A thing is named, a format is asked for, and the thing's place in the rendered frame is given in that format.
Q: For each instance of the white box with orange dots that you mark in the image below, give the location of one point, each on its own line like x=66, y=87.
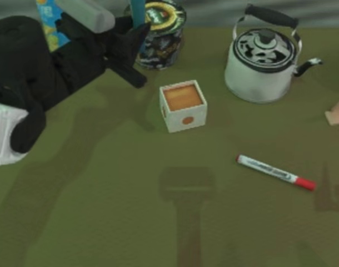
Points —
x=183, y=107

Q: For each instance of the dark printed tin can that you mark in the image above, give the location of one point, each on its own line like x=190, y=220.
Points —
x=165, y=39

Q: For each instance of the blue and yellow carton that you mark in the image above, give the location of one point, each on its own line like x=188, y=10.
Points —
x=49, y=30

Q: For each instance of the white marker with red cap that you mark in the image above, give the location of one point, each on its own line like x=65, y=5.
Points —
x=275, y=172

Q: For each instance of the pink beige object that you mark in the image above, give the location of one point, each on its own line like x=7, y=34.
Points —
x=338, y=112

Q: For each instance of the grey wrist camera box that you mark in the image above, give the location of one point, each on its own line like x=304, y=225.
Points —
x=87, y=15

